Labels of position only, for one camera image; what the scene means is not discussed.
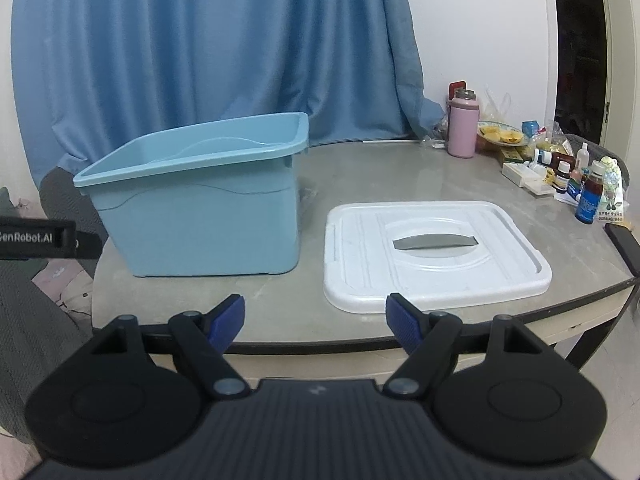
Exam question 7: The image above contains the white bin lid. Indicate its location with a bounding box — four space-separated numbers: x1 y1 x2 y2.
323 200 552 314

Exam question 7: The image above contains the grey chair back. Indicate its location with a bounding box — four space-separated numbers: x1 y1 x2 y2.
39 167 108 244

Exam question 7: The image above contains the pink patterned bedding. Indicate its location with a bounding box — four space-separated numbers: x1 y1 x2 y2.
32 259 93 332

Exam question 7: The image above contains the light blue plastic bin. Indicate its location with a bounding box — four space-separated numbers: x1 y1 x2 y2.
74 113 309 278

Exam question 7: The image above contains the white flat box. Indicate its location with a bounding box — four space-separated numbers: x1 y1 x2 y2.
501 162 555 196

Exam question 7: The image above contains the blue curtain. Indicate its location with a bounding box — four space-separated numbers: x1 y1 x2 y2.
11 0 442 181

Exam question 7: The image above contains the blue labelled brown bottle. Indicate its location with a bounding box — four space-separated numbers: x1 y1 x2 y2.
575 160 606 224

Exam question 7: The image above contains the plate of yellow food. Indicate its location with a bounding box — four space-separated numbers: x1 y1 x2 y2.
477 120 527 146

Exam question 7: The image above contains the pink thermos bottle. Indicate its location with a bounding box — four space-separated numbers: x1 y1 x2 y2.
447 87 480 158

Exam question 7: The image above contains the small white dropper bottle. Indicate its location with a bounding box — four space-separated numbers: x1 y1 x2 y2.
575 142 590 172

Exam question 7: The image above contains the red box behind thermos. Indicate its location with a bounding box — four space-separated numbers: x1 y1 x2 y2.
448 80 466 100

